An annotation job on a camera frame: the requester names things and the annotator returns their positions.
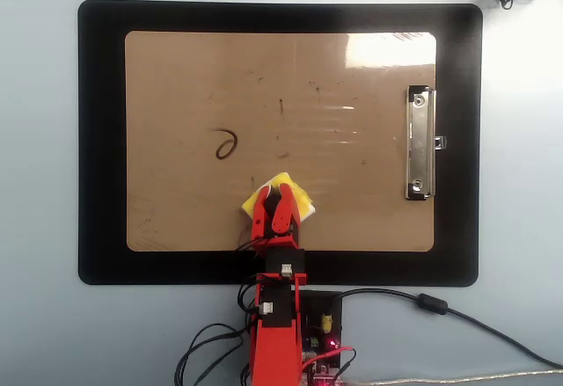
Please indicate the silver metal clipboard clip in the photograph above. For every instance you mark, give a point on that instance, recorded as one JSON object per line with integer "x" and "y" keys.
{"x": 420, "y": 148}

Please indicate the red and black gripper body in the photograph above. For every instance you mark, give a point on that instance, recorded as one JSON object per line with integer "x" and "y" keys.
{"x": 285, "y": 260}

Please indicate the black mat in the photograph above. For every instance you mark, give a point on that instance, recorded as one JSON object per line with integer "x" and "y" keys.
{"x": 101, "y": 140}

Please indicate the red robot arm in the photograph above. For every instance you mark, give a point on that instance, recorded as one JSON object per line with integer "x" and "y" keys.
{"x": 275, "y": 351}

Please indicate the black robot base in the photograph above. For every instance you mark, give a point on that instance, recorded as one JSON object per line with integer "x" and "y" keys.
{"x": 319, "y": 304}

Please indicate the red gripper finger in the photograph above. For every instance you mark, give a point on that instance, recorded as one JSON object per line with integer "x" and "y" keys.
{"x": 286, "y": 212}
{"x": 261, "y": 223}

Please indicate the yellow sponge with black knob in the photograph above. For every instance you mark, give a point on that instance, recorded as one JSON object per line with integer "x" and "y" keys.
{"x": 304, "y": 201}

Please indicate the controller circuit board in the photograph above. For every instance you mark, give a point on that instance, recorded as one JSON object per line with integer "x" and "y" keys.
{"x": 327, "y": 346}

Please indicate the brown clipboard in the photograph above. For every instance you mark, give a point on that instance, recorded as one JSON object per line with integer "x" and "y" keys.
{"x": 198, "y": 74}

